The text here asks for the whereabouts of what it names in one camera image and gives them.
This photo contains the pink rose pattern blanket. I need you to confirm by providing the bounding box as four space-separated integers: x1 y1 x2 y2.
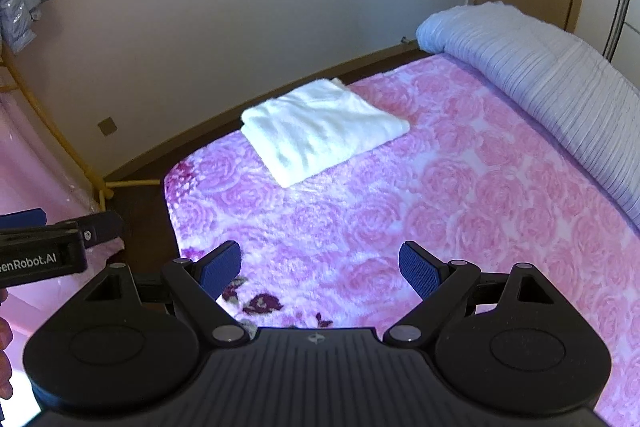
165 55 639 426

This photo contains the grey ribbed quilt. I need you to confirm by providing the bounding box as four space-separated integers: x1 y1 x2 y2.
416 2 639 223

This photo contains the brown wooden bed frame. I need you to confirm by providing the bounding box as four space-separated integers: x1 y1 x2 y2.
107 41 427 251

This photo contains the cream knit sweater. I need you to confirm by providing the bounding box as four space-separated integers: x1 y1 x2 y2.
241 78 410 187

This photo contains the person left hand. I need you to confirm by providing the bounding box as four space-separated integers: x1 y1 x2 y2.
0 317 13 400

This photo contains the yellow clothes rack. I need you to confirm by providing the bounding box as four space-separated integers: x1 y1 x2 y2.
1 43 162 211

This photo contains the beige wall socket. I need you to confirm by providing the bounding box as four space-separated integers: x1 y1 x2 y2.
98 117 117 136

